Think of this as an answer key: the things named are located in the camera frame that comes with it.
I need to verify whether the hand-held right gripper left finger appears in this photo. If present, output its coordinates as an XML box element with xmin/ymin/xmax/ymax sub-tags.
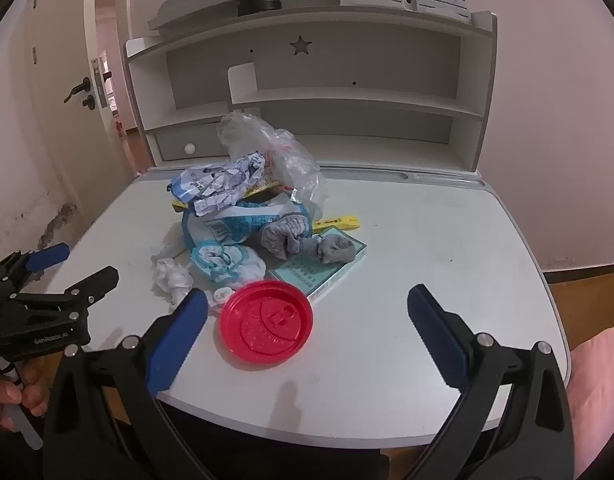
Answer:
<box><xmin>42</xmin><ymin>287</ymin><xmax>210</xmax><ymax>480</ymax></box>

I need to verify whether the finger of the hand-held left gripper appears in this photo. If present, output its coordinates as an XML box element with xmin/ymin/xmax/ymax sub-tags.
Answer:
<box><xmin>14</xmin><ymin>266</ymin><xmax>120</xmax><ymax>313</ymax></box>
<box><xmin>0</xmin><ymin>242</ymin><xmax>70</xmax><ymax>291</ymax></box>

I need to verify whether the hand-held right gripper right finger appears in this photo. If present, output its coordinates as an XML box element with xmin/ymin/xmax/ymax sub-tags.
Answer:
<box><xmin>407</xmin><ymin>284</ymin><xmax>575</xmax><ymax>480</ymax></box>

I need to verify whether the red plastic lid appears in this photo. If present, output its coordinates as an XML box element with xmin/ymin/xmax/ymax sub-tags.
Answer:
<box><xmin>220</xmin><ymin>281</ymin><xmax>314</xmax><ymax>367</ymax></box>

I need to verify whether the green white cardboard box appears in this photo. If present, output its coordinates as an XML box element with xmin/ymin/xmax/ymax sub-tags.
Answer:
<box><xmin>269</xmin><ymin>227</ymin><xmax>368</xmax><ymax>306</ymax></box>

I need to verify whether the person's left hand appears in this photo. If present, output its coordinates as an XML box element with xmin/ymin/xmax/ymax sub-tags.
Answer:
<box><xmin>0</xmin><ymin>360</ymin><xmax>52</xmax><ymax>418</ymax></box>

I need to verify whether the crumpled white tissue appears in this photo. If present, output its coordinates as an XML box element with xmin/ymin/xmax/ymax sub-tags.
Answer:
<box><xmin>152</xmin><ymin>257</ymin><xmax>194</xmax><ymax>311</ymax></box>

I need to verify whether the small crumpled blue white wrapper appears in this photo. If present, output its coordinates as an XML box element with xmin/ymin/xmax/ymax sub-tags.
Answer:
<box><xmin>192</xmin><ymin>241</ymin><xmax>268</xmax><ymax>283</ymax></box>

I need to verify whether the blue white snack bag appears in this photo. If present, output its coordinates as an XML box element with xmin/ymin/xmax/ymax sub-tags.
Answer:
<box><xmin>181</xmin><ymin>200</ymin><xmax>312</xmax><ymax>256</ymax></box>

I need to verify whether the grey sock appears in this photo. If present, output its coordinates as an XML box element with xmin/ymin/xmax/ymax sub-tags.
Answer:
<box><xmin>261</xmin><ymin>212</ymin><xmax>355</xmax><ymax>264</ymax></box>

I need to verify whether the yellow tube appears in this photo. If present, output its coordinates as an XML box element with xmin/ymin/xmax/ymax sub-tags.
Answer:
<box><xmin>312</xmin><ymin>215</ymin><xmax>361</xmax><ymax>233</ymax></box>

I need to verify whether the pink cloth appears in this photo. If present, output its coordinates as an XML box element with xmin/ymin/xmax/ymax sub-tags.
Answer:
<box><xmin>569</xmin><ymin>325</ymin><xmax>614</xmax><ymax>480</ymax></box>

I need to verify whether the metal door lock plate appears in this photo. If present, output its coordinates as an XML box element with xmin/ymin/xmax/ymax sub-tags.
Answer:
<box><xmin>91</xmin><ymin>57</ymin><xmax>108</xmax><ymax>110</ymax></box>

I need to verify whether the grey drawer with white knob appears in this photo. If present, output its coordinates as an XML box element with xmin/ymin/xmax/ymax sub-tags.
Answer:
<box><xmin>154</xmin><ymin>122</ymin><xmax>232</xmax><ymax>162</ymax></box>

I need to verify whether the clear plastic bag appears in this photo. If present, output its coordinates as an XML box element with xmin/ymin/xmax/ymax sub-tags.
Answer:
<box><xmin>217</xmin><ymin>112</ymin><xmax>328</xmax><ymax>221</ymax></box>

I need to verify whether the white door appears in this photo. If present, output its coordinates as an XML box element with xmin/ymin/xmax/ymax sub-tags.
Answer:
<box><xmin>17</xmin><ymin>0</ymin><xmax>112</xmax><ymax>241</ymax></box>

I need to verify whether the white desk shelf unit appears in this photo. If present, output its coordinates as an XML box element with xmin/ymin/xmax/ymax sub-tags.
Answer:
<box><xmin>124</xmin><ymin>0</ymin><xmax>498</xmax><ymax>178</ymax></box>

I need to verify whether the black door handle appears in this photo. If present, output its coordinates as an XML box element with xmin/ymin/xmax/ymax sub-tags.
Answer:
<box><xmin>63</xmin><ymin>76</ymin><xmax>96</xmax><ymax>110</ymax></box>

